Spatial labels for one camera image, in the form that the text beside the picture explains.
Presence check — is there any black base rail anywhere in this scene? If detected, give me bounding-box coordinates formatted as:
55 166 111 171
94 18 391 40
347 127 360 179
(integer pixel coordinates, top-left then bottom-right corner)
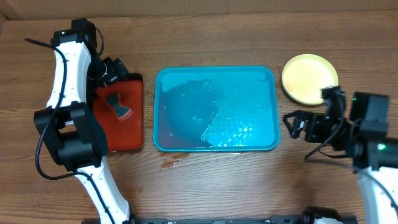
136 215 300 224

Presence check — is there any yellow-green plate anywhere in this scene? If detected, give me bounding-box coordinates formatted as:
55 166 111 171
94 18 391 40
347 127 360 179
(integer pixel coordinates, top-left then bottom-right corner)
281 54 338 105

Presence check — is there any blue plastic tray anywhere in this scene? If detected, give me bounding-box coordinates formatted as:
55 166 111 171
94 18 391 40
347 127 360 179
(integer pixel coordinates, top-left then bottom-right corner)
153 66 280 152

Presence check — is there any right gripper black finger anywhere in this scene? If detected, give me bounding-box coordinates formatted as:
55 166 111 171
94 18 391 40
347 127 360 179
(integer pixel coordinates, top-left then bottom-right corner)
321 86 346 120
282 110 311 139

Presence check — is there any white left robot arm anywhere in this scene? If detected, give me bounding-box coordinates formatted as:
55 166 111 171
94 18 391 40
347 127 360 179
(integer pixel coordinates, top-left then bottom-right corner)
33 27 134 223

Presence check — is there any green and pink sponge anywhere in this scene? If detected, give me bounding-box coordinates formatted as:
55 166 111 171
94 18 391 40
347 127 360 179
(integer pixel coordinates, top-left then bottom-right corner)
105 93 133 121

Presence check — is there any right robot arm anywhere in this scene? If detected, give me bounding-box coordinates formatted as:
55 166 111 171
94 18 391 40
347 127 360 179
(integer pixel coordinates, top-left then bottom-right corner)
283 86 397 223

